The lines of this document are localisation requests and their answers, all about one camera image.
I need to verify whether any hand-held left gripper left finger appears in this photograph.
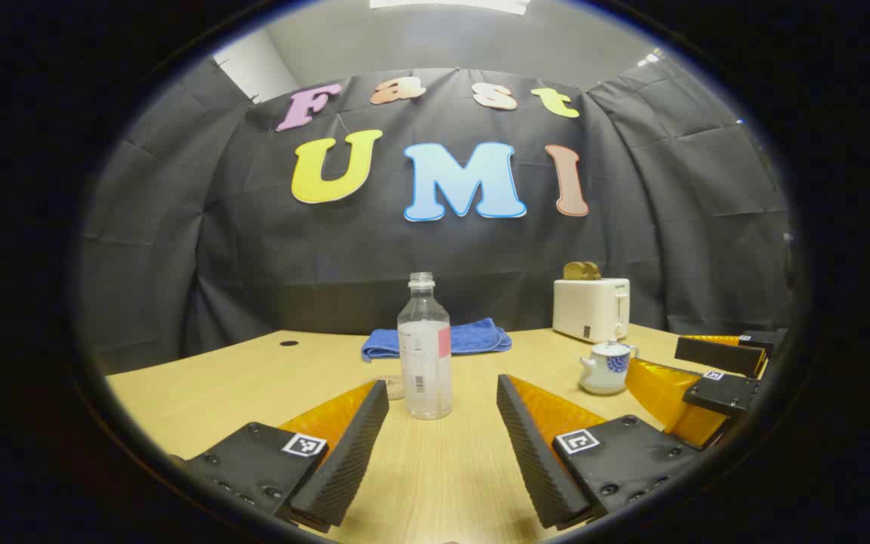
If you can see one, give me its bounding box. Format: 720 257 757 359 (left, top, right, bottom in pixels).
171 379 390 533

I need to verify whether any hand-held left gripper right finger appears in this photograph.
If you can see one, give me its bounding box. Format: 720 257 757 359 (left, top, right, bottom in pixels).
495 373 709 531

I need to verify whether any white blue-flowered teacup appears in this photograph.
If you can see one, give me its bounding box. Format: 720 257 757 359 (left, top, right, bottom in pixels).
579 342 640 396

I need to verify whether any clear plastic water bottle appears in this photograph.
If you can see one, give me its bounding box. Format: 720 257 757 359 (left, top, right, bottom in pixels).
396 272 454 421

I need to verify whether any blue folded towel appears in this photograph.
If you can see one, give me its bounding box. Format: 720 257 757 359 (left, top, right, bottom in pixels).
361 317 513 363

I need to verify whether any white toaster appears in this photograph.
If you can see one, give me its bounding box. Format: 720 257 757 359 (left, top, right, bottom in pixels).
553 278 631 345

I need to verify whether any black backdrop cloth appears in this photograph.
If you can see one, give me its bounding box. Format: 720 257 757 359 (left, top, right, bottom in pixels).
76 57 798 375

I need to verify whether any ceiling light panel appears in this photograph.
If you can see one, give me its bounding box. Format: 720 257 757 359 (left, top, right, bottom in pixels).
369 0 530 14

